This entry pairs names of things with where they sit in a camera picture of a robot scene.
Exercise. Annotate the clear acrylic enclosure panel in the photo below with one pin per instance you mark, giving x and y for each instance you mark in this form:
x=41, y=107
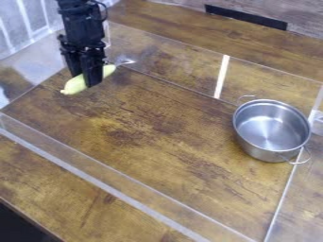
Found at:
x=157, y=205

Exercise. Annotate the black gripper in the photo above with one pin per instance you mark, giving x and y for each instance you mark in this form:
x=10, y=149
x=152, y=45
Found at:
x=81, y=46

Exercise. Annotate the black bar on table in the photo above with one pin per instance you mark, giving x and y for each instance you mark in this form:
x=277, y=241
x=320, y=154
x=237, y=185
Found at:
x=246, y=17

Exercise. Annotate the stainless steel pot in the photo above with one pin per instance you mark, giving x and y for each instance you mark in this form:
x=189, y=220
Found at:
x=272, y=130

